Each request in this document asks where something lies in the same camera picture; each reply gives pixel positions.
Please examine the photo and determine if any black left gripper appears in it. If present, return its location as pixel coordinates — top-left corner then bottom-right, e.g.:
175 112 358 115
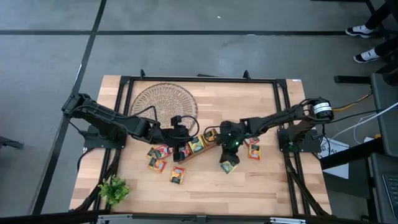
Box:
151 124 194 163

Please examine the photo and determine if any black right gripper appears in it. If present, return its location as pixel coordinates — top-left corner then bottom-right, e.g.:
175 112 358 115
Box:
216 120 250 166

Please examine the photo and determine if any orange tea bag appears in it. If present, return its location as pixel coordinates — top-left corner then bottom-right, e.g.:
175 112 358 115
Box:
203 128 218 144
248 143 262 162
147 157 168 174
169 166 187 185

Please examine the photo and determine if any wooden three-compartment box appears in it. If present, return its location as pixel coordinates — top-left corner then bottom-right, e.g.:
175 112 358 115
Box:
177 128 219 165

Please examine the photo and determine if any small green artificial plant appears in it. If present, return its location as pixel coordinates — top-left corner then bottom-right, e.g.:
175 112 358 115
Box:
98 174 131 206

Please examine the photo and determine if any white paper sheet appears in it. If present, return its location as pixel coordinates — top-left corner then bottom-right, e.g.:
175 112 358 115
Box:
319 136 351 180

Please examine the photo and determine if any black desk beam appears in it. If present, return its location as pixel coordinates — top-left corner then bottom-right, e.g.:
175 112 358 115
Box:
320 136 384 170

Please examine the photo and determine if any black furniture foot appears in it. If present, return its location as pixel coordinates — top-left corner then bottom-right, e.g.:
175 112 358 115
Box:
0 136 25 150
334 75 373 85

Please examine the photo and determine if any black front crossbar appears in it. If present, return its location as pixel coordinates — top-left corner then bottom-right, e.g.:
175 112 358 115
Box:
0 210 398 224

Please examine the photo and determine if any grey desk panel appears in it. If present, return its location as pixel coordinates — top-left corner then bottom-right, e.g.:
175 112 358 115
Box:
369 73 398 158

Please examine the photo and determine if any dark keyboard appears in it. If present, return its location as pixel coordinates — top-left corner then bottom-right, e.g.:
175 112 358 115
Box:
381 173 398 218

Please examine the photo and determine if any person's shoe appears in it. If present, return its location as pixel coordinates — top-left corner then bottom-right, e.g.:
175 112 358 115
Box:
345 25 374 40
353 48 381 65

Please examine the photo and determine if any person's leg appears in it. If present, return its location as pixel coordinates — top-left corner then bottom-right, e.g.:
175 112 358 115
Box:
373 36 398 59
364 0 398 32

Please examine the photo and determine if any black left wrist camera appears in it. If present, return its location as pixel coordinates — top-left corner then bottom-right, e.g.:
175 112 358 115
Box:
170 114 183 128

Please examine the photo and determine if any black metal table frame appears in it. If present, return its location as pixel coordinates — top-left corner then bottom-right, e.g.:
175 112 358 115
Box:
73 68 333 218

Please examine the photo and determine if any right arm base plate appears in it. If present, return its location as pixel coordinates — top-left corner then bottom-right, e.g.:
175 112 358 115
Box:
277 128 322 153

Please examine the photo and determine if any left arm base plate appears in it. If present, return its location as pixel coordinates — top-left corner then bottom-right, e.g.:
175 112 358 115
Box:
83 124 128 149

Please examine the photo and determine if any yellow power cable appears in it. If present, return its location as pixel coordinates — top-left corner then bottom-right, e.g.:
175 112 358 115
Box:
331 91 374 113

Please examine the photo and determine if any white cable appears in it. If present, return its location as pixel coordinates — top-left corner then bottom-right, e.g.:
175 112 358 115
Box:
329 101 398 141

